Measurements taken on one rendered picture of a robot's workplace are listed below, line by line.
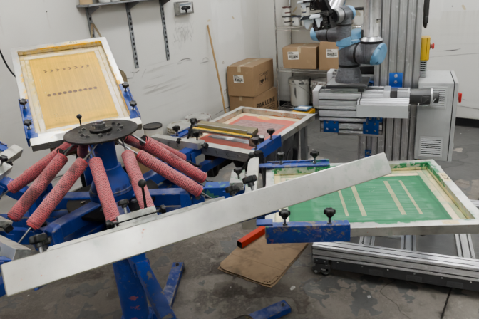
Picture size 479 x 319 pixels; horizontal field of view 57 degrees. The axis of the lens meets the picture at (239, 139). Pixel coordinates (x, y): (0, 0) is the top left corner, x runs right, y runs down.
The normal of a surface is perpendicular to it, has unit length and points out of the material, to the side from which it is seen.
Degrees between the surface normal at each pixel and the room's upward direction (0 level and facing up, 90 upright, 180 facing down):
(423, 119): 90
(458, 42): 90
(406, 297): 0
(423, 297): 0
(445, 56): 90
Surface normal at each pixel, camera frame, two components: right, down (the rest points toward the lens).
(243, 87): -0.49, 0.33
